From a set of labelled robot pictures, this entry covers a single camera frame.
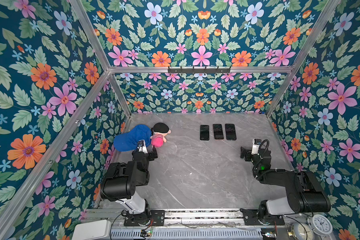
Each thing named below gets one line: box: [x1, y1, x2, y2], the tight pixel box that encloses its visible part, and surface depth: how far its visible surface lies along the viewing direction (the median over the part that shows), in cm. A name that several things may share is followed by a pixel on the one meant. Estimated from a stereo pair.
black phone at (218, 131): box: [212, 124, 224, 140], surface depth 113 cm
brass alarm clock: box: [286, 222, 315, 240], surface depth 67 cm
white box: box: [71, 219, 112, 240], surface depth 68 cm
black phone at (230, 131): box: [225, 123, 237, 141], surface depth 110 cm
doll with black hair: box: [150, 122, 172, 148], surface depth 103 cm
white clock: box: [307, 214, 333, 236], surface depth 70 cm
